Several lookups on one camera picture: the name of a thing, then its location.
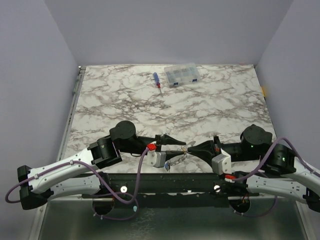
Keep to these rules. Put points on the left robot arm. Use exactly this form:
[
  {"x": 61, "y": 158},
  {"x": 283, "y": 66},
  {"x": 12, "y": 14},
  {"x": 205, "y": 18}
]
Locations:
[{"x": 38, "y": 185}]

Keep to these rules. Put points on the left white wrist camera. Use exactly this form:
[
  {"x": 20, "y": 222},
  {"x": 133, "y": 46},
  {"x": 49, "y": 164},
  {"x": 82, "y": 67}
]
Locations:
[{"x": 156, "y": 159}]

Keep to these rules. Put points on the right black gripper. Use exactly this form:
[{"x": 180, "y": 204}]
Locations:
[{"x": 215, "y": 147}]

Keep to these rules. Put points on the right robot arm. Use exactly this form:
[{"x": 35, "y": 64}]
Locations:
[{"x": 257, "y": 165}]

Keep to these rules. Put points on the grey large key ring holder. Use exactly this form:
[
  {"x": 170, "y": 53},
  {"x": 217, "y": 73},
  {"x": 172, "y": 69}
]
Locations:
[{"x": 179, "y": 159}]

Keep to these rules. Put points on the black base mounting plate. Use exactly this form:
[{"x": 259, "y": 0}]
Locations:
[{"x": 155, "y": 190}]

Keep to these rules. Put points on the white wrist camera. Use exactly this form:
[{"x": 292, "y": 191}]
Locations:
[
  {"x": 156, "y": 159},
  {"x": 221, "y": 164}
]

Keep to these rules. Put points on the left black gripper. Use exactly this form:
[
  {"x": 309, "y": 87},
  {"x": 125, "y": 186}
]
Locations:
[{"x": 166, "y": 140}]

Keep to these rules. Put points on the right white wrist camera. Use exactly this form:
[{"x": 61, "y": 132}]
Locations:
[{"x": 221, "y": 164}]

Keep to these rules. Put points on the blue red screwdriver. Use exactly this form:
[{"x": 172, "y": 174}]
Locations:
[{"x": 157, "y": 82}]

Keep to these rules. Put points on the clear plastic organizer box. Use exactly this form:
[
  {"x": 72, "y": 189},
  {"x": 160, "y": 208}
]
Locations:
[{"x": 182, "y": 74}]

